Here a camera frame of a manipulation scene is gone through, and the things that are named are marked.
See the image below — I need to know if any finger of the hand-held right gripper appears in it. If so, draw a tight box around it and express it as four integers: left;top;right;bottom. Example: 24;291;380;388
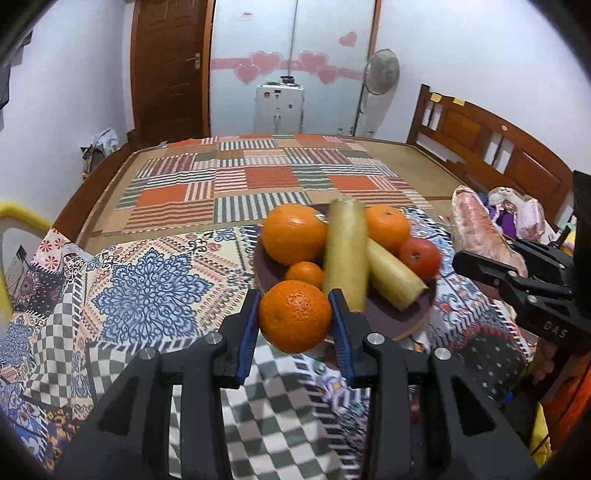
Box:
508;237;574;278
451;250;533;309

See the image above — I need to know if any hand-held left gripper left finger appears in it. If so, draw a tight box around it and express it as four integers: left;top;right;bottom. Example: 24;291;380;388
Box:
55;288;264;480

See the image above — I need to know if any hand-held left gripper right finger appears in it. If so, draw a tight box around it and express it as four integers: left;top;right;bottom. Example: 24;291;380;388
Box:
327;288;539;480

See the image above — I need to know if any pink pillow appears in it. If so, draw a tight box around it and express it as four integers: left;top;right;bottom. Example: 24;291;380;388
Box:
450;185;530;289

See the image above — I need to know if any purple plate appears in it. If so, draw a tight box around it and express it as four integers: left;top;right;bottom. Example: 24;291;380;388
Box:
253;205;437;343

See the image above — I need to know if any small orange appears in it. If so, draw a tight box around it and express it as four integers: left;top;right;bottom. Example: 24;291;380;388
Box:
259;280;333;354
284;261;325;289

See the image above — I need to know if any red tomato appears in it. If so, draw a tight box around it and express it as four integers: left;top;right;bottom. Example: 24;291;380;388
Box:
399;237;443;282

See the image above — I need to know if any yellow corn cob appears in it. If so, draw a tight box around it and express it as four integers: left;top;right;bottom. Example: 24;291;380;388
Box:
367;237;428;309

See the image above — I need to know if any long yellow-green cucumber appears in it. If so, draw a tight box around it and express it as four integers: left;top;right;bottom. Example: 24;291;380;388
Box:
322;196;370;313

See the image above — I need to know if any medium orange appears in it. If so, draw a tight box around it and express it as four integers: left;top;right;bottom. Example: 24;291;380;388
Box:
365;204;411;256

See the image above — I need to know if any large orange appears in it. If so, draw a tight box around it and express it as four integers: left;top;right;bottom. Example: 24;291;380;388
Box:
262;203;329;267

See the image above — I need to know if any pile of clothes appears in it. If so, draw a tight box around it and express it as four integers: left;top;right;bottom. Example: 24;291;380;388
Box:
489;187;550;238

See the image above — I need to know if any printed patterned blanket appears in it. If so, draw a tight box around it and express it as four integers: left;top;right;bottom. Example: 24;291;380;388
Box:
0;205;532;480

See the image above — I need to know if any woven bed mat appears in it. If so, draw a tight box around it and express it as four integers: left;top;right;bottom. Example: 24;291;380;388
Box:
76;136;468;246

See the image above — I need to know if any striped patchwork blanket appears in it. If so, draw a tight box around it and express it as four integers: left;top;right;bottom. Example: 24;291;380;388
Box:
113;134;435;234

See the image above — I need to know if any standing fan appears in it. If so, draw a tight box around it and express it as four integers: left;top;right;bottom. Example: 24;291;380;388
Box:
353;48;401;136

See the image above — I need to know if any white box appliance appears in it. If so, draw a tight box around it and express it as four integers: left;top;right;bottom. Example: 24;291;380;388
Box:
253;83;306;136

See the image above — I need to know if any pile of bags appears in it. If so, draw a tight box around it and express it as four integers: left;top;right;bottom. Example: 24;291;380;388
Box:
81;128;122;179

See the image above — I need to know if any yellow padded pipe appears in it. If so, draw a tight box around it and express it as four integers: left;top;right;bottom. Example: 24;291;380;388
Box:
0;199;54;320

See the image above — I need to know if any brown wooden door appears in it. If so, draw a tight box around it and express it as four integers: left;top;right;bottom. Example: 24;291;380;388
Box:
130;0;216;145

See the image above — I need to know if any hanging dark clothing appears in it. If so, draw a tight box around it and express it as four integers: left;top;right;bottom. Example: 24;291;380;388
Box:
0;28;36;131

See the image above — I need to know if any wooden bed frame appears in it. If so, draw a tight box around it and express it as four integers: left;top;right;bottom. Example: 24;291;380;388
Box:
51;84;576;245

